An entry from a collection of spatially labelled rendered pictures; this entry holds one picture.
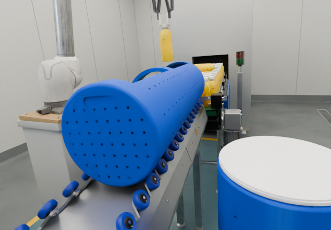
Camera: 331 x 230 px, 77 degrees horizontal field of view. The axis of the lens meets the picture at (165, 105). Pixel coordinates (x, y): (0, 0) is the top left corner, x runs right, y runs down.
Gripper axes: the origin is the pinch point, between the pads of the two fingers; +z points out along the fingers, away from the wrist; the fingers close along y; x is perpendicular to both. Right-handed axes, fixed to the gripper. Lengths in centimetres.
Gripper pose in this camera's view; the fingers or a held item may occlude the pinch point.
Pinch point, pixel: (164, 19)
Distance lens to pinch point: 124.9
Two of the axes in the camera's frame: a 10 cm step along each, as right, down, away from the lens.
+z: 0.7, 9.7, 2.5
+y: 9.5, 0.1, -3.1
